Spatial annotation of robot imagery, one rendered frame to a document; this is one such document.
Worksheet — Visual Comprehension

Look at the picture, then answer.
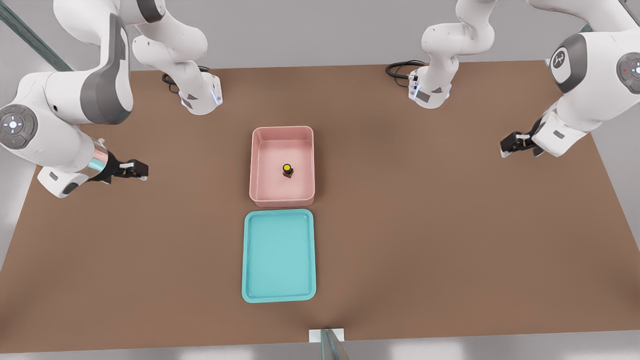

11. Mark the pink plastic box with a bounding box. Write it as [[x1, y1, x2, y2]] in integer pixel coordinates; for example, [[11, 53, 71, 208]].
[[249, 126, 316, 208]]

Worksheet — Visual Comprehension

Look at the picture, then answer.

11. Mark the pale blue-green tray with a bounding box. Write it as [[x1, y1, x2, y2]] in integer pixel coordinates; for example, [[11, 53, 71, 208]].
[[242, 209, 317, 304]]

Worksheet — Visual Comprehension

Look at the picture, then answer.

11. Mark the black cable loop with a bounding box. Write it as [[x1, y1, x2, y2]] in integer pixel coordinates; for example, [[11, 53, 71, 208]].
[[161, 65, 211, 96], [385, 60, 427, 91]]

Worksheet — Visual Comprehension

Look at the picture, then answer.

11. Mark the silver frame post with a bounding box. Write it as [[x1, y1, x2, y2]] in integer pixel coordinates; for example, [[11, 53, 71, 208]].
[[0, 2, 74, 73], [308, 328, 352, 360]]

